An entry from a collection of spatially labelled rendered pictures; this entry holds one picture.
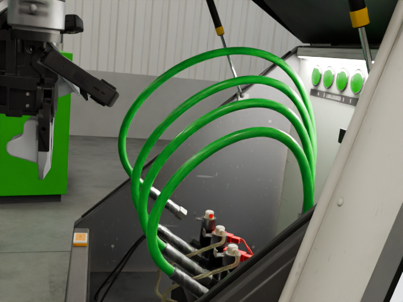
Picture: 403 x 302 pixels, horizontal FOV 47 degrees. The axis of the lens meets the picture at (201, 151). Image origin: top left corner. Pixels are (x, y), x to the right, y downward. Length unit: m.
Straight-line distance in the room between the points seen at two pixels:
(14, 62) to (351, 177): 0.46
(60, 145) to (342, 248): 3.78
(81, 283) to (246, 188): 0.51
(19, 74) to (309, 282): 0.47
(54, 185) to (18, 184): 0.29
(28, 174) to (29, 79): 3.54
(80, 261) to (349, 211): 0.68
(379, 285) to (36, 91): 0.49
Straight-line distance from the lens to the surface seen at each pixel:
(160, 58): 7.45
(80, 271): 1.01
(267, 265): 0.57
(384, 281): 0.44
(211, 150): 0.61
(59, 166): 4.22
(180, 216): 0.89
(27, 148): 0.71
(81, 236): 1.14
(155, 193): 0.87
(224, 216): 1.26
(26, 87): 0.68
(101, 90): 0.68
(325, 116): 1.09
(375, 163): 0.49
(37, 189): 4.25
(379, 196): 0.47
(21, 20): 0.68
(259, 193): 1.27
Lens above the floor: 1.40
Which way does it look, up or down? 12 degrees down
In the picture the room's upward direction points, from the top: 6 degrees clockwise
